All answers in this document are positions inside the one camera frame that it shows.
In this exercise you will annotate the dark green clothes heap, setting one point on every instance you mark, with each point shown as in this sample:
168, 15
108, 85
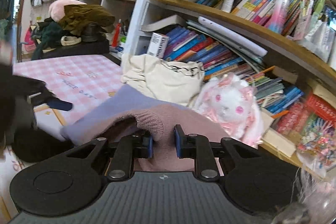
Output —
49, 33

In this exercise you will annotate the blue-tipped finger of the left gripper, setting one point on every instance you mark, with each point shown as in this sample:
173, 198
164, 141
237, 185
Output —
58, 104

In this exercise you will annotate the red tassel ornament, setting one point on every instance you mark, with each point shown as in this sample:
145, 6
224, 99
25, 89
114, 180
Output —
115, 37

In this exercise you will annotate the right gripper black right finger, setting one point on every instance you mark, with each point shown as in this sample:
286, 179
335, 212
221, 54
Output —
253, 180

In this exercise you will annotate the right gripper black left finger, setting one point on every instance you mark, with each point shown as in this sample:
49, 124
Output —
75, 179

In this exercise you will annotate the olive brown garment pile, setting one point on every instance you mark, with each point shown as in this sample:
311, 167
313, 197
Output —
77, 17

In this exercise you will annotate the white small carton box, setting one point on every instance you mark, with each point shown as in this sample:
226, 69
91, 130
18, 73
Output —
157, 45

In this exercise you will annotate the wooden bookshelf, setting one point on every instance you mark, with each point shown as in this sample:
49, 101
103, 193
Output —
313, 74

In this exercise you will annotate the pink gradient tumbler bottle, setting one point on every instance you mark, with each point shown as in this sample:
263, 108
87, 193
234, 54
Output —
277, 19

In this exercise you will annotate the mauve and lilac knit sweater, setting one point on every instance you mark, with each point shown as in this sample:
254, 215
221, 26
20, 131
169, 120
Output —
129, 110

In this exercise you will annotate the pink plush pillow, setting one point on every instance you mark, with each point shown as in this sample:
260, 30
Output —
56, 9

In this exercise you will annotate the cream canvas tote bag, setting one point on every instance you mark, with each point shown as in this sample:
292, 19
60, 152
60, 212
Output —
170, 81

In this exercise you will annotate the white pink plush bunny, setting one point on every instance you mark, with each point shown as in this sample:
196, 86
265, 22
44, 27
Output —
231, 102

